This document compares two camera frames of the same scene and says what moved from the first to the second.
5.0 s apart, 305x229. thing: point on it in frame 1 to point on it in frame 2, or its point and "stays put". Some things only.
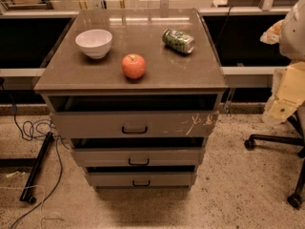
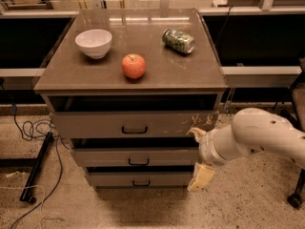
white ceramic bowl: x=94 y=43 stays put
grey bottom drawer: x=141 y=178 stays put
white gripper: x=294 y=37 to x=206 y=151
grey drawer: x=188 y=156 stays put
